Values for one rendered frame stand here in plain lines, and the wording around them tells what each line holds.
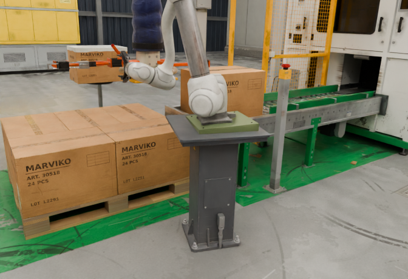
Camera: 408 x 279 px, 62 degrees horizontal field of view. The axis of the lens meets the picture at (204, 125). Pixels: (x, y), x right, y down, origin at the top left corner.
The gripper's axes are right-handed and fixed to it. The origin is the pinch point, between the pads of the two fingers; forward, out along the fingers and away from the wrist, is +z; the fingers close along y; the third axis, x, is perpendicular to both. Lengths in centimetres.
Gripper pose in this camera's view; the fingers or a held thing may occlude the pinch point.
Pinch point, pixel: (119, 65)
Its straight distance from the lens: 234.0
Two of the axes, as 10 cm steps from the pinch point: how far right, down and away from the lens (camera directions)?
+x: 8.4, -1.4, 5.2
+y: -0.2, 9.6, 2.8
